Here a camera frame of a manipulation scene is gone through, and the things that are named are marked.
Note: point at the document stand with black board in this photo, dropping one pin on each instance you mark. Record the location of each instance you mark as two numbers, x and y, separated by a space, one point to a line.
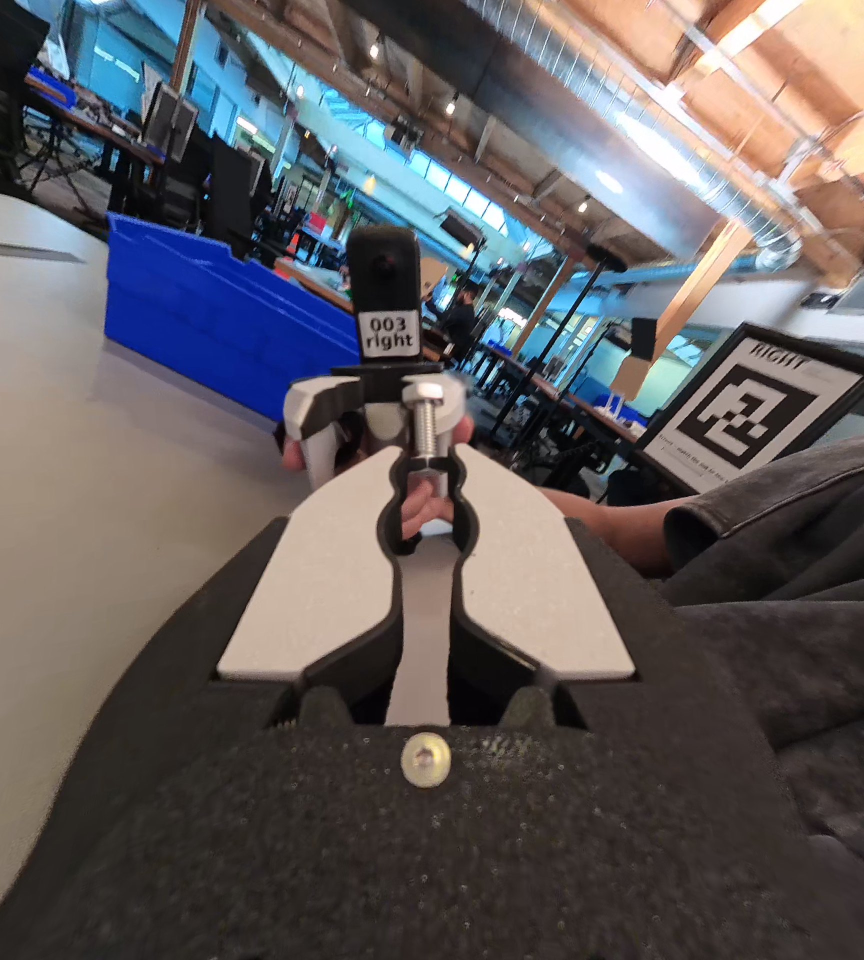
631 379

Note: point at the computer monitor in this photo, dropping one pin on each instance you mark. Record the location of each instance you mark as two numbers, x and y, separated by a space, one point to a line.
169 120

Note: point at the medium steel bolt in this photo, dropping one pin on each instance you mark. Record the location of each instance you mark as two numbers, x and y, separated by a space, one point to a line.
430 427

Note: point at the person's right hand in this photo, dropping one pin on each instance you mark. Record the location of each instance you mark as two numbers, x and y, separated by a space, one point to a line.
421 514

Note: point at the framed marker sign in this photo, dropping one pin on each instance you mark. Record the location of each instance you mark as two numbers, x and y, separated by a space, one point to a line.
747 412

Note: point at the blue plastic bin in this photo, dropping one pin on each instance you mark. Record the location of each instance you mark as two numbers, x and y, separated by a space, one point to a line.
214 330

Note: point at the silver air duct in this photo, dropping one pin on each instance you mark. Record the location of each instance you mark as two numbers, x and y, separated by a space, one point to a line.
627 112

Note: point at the white ceiling projector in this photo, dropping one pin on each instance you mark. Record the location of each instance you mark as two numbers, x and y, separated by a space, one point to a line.
407 133

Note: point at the black hanging panel light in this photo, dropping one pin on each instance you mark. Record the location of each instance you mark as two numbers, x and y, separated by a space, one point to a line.
456 225

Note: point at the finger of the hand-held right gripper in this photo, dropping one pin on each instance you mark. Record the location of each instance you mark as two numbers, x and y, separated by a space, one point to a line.
297 412
458 405

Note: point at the tan board on stand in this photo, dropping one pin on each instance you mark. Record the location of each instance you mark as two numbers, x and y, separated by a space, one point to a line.
434 277

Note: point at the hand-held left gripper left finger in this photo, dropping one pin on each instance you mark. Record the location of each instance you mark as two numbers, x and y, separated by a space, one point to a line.
319 585

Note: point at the person's dark shirt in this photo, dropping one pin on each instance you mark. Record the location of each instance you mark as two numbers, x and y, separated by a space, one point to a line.
814 637

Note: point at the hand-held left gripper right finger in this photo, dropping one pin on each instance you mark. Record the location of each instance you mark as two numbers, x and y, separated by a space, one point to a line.
537 585

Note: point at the steel hex nut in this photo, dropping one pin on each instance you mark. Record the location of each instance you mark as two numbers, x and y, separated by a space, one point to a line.
423 390

